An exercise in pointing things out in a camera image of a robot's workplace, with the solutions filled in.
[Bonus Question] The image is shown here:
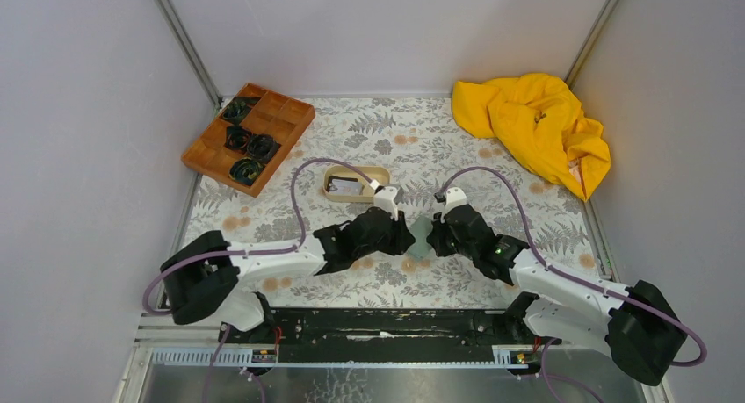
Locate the green card holder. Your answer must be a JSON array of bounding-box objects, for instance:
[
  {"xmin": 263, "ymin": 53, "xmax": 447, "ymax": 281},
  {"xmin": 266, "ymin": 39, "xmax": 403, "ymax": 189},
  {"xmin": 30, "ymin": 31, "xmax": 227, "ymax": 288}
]
[{"xmin": 407, "ymin": 215, "xmax": 433, "ymax": 261}]

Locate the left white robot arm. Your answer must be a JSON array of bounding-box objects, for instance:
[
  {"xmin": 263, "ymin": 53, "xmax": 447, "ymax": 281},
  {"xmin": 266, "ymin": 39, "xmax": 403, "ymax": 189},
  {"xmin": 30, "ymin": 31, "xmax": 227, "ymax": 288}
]
[{"xmin": 159, "ymin": 185, "xmax": 415, "ymax": 342}]

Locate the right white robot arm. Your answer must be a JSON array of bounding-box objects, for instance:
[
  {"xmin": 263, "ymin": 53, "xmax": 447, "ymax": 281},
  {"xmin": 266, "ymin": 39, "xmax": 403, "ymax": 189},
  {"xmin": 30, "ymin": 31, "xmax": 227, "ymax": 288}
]
[{"xmin": 427, "ymin": 187, "xmax": 688, "ymax": 386}]

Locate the beige oval tray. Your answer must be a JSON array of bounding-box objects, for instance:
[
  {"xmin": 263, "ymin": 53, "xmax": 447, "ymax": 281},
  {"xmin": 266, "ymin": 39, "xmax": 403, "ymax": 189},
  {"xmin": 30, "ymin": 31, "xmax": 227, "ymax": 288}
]
[{"xmin": 322, "ymin": 165, "xmax": 391, "ymax": 204}]

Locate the floral table mat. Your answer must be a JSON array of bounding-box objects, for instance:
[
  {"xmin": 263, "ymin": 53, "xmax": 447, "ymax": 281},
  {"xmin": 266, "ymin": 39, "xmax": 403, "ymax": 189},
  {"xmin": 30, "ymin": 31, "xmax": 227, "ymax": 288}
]
[{"xmin": 184, "ymin": 98, "xmax": 598, "ymax": 308}]

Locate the yellow cloth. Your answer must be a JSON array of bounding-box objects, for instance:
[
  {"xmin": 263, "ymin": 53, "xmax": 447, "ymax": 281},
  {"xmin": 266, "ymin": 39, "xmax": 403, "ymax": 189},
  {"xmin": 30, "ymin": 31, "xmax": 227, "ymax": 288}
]
[{"xmin": 451, "ymin": 73, "xmax": 611, "ymax": 201}]

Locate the orange compartment tray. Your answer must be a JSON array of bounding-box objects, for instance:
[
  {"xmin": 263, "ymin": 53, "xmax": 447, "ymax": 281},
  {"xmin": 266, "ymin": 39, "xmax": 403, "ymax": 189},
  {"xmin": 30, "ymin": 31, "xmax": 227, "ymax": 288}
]
[{"xmin": 181, "ymin": 83, "xmax": 315, "ymax": 198}]

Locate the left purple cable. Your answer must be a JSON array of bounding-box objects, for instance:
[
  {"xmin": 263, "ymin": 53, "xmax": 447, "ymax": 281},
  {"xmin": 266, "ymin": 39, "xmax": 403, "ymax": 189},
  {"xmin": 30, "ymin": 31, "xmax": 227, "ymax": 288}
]
[{"xmin": 142, "ymin": 157, "xmax": 382, "ymax": 403}]

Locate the purple cable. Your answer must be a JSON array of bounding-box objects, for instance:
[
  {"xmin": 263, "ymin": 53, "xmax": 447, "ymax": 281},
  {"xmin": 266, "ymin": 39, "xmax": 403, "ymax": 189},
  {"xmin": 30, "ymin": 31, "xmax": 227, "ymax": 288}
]
[
  {"xmin": 435, "ymin": 166, "xmax": 709, "ymax": 403},
  {"xmin": 142, "ymin": 157, "xmax": 382, "ymax": 403}
]

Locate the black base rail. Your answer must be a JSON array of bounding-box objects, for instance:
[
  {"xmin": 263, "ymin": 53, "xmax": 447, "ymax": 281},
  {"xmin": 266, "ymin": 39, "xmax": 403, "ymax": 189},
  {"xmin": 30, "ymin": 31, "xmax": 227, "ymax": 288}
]
[{"xmin": 219, "ymin": 308, "xmax": 539, "ymax": 363}]

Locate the black coiled strap middle right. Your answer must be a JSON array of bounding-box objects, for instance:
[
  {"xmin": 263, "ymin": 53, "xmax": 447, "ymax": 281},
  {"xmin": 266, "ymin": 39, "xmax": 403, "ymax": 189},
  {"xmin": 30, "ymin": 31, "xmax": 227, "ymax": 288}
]
[{"xmin": 246, "ymin": 133, "xmax": 282, "ymax": 161}]

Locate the black coiled strap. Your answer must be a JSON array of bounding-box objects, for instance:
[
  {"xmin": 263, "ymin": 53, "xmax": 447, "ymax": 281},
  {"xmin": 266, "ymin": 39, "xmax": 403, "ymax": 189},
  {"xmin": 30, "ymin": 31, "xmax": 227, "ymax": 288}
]
[
  {"xmin": 228, "ymin": 158, "xmax": 262, "ymax": 187},
  {"xmin": 221, "ymin": 97, "xmax": 261, "ymax": 126},
  {"xmin": 224, "ymin": 126, "xmax": 252, "ymax": 154},
  {"xmin": 246, "ymin": 133, "xmax": 282, "ymax": 161}
]

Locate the black coiled strap bottom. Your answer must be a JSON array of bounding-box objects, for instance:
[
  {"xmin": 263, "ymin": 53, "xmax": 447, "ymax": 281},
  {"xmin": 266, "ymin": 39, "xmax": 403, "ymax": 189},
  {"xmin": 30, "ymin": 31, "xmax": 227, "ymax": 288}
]
[{"xmin": 228, "ymin": 158, "xmax": 262, "ymax": 187}]

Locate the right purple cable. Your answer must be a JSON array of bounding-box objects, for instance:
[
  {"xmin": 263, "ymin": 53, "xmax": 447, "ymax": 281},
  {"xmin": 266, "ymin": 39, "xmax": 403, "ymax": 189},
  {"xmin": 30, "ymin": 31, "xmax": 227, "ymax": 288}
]
[{"xmin": 435, "ymin": 166, "xmax": 709, "ymax": 403}]

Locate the black coiled strap middle left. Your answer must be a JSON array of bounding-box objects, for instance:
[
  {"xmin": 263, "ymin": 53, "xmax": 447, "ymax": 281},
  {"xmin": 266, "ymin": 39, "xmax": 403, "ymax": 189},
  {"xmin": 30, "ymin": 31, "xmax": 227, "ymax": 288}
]
[{"xmin": 224, "ymin": 126, "xmax": 252, "ymax": 154}]

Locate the black coiled strap top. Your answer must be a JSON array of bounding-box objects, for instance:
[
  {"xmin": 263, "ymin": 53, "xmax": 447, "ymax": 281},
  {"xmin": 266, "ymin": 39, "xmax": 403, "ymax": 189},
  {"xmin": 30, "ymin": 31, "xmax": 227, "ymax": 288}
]
[{"xmin": 221, "ymin": 97, "xmax": 261, "ymax": 126}]

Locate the right aluminium frame post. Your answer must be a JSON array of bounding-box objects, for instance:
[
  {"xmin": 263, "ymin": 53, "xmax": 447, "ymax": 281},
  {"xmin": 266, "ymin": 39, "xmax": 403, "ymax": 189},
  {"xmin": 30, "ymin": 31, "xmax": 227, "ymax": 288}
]
[{"xmin": 564, "ymin": 0, "xmax": 621, "ymax": 90}]

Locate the aluminium frame post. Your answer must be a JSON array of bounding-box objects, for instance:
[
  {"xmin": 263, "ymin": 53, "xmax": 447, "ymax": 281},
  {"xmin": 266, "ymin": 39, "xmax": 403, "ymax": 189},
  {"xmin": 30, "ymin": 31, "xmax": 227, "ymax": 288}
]
[
  {"xmin": 154, "ymin": 0, "xmax": 223, "ymax": 110},
  {"xmin": 564, "ymin": 0, "xmax": 621, "ymax": 90}
]

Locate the left aluminium frame post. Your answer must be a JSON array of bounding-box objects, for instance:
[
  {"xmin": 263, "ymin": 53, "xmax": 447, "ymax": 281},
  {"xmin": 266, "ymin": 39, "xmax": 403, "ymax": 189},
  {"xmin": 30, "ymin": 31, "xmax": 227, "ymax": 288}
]
[{"xmin": 154, "ymin": 0, "xmax": 223, "ymax": 110}]

